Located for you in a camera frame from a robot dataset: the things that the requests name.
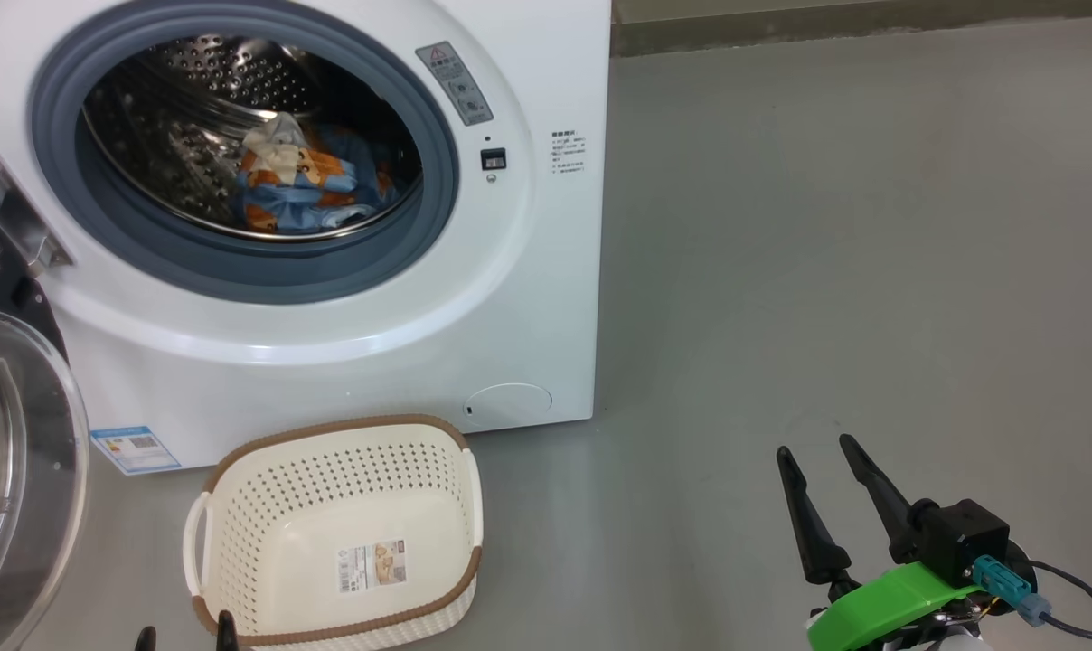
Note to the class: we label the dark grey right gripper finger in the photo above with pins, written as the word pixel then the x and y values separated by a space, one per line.
pixel 885 506
pixel 813 529

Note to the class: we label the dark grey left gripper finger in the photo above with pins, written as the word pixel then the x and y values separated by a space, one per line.
pixel 145 640
pixel 227 635

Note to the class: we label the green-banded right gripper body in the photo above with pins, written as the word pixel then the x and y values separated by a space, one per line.
pixel 889 606

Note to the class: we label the washing machine door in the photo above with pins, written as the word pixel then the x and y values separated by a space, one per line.
pixel 22 506

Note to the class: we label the blue garment with orange print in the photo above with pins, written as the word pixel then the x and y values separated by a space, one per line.
pixel 329 217

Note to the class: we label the white front-load washing machine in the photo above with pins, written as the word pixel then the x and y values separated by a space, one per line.
pixel 374 344

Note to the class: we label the metal door hinge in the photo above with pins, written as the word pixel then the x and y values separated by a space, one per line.
pixel 13 217

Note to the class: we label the black door lock slot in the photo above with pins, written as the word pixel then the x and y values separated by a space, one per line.
pixel 494 159

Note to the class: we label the steel washing machine drum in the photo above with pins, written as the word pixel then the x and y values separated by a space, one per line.
pixel 166 117

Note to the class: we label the cream perforated laundry basket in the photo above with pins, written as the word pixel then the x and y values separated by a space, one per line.
pixel 266 506

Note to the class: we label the paper product label in basket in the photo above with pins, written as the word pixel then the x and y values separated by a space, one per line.
pixel 371 567

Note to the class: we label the blue energy label sticker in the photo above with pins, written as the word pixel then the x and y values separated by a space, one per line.
pixel 136 450

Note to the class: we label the round white filter cover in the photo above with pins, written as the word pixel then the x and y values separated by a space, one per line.
pixel 508 406

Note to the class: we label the grey warning sticker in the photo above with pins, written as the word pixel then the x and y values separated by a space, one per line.
pixel 456 83

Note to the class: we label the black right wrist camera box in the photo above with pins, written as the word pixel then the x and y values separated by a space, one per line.
pixel 962 538

